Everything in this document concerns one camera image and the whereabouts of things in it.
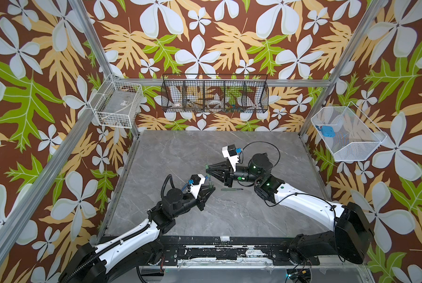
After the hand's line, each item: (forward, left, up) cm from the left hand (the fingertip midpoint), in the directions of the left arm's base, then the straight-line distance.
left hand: (212, 185), depth 73 cm
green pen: (-1, +1, +6) cm, 7 cm away
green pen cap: (+1, +3, +13) cm, 13 cm away
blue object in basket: (+27, -58, +6) cm, 64 cm away
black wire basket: (+52, 0, +11) cm, 53 cm away
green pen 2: (+8, -11, -20) cm, 24 cm away
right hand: (0, +2, +11) cm, 11 cm away
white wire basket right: (+19, -65, +10) cm, 68 cm away
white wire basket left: (+38, +48, +13) cm, 63 cm away
